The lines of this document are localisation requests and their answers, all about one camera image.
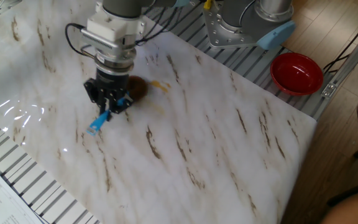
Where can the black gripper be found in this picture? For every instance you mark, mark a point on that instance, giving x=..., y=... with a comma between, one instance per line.
x=113, y=84

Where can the white marble pattern sheet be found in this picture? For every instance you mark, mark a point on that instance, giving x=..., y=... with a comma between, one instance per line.
x=213, y=140

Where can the seated person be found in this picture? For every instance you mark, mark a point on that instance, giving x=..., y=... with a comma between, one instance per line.
x=353, y=208

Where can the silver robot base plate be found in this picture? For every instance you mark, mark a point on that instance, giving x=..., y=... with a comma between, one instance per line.
x=219, y=34

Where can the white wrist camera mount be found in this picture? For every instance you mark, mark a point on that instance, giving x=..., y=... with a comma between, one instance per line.
x=110, y=29

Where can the orange sauce stain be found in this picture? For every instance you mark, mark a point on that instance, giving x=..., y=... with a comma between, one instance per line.
x=156, y=108
x=158, y=85

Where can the red bowl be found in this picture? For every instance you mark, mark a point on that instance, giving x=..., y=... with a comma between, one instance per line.
x=294, y=74

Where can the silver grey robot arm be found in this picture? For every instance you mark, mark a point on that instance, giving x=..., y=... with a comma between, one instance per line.
x=123, y=7

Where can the aluminium frame beam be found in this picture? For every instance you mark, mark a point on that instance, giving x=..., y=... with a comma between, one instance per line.
x=353, y=56

